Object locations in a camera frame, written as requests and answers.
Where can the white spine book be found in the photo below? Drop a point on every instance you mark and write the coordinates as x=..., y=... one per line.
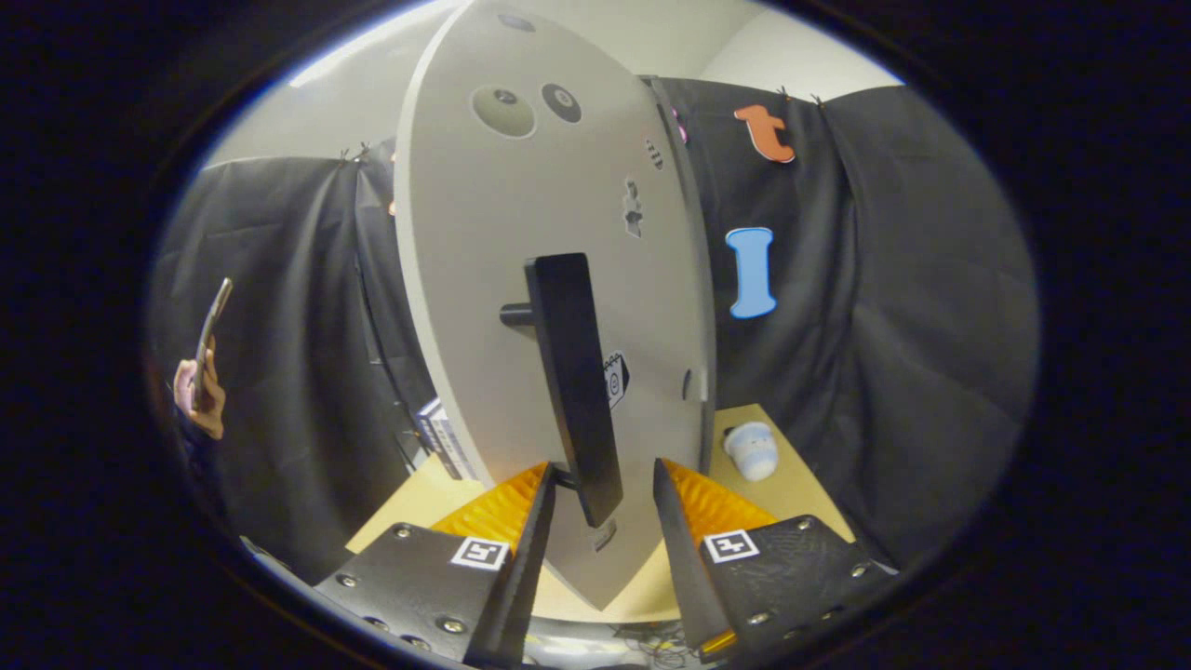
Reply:
x=447, y=447

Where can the smartphone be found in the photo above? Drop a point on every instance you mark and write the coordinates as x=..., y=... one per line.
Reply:
x=212, y=326

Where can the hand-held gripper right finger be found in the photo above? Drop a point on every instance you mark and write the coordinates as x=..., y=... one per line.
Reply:
x=684, y=558

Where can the white cabinet door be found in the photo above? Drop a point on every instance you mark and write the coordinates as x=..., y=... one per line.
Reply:
x=465, y=279

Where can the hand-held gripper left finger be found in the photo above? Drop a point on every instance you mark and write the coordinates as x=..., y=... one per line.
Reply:
x=526, y=577

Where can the black backdrop cloth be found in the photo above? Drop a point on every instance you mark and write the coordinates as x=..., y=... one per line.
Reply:
x=884, y=326

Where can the white and blue plush toy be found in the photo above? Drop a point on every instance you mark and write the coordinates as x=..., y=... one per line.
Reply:
x=752, y=451

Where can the dark blue spine book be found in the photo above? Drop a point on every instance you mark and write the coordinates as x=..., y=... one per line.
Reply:
x=426, y=430

